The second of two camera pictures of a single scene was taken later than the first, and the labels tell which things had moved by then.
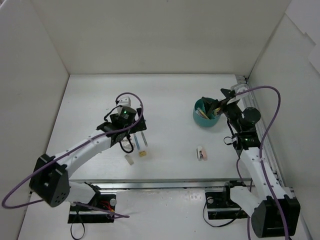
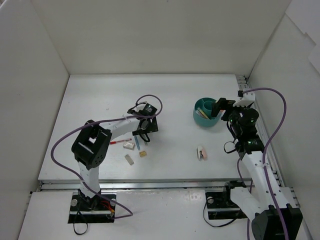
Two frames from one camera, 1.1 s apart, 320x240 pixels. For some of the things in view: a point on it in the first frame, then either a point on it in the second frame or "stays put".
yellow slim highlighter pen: x=203 y=113 stays put
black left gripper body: x=141 y=124 → x=152 y=125
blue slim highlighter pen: x=136 y=142 stays put
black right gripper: x=225 y=104 stays put
